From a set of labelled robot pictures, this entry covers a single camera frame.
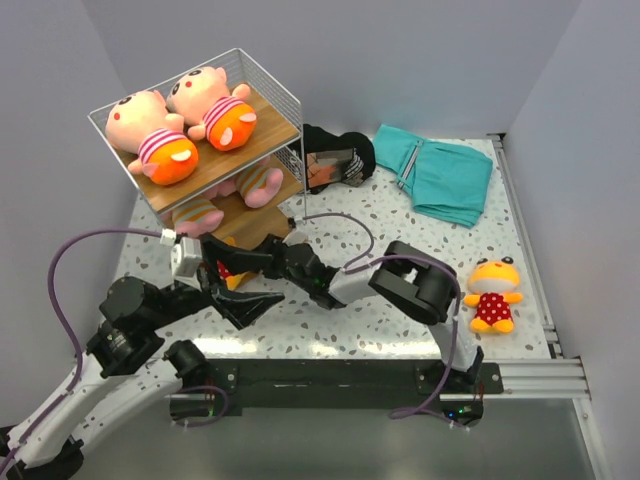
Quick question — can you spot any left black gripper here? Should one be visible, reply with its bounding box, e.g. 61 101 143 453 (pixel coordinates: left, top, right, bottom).
147 231 286 329

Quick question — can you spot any yellow frog plush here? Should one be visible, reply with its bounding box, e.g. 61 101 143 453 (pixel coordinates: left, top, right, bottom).
217 260 246 291
464 257 523 334

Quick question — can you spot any pink frog plush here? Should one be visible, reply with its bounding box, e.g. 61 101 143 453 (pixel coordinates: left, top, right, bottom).
171 196 224 238
204 157 284 209

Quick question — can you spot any large black-haired boy plush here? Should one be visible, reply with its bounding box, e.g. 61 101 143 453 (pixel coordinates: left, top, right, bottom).
166 66 257 151

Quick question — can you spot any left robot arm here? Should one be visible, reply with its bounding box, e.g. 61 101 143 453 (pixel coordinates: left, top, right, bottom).
1 229 284 479

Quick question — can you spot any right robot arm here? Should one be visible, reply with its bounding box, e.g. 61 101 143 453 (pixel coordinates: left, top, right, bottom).
254 234 484 393

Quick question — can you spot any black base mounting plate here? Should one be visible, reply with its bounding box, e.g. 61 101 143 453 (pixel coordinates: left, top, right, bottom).
169 357 501 419

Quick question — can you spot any black printed garment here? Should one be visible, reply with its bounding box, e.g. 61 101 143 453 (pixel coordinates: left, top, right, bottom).
302 124 376 194

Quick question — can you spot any teal folded cloth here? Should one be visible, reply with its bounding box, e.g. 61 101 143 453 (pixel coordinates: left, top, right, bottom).
373 125 493 228

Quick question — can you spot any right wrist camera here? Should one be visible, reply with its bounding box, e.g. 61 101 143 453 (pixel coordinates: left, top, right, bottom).
284 217 309 246

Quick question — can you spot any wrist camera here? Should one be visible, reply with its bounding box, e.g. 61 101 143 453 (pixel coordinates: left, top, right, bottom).
284 217 309 246
170 237 203 278

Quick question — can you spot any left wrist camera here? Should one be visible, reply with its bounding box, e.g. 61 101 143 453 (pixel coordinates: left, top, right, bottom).
170 237 203 278

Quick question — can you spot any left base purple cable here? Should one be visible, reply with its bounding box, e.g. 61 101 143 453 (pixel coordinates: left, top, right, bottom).
169 385 231 429

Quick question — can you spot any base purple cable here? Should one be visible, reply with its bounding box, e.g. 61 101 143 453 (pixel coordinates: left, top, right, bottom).
169 385 231 429
388 397 481 426

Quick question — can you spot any white wire wooden shelf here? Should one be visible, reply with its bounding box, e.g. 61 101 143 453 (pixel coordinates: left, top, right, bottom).
89 48 306 247

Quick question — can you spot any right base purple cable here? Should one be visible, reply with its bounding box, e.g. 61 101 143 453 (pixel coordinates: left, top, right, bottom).
388 397 481 426

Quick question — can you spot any aluminium frame rail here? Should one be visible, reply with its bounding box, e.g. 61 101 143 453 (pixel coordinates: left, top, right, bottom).
488 134 613 479

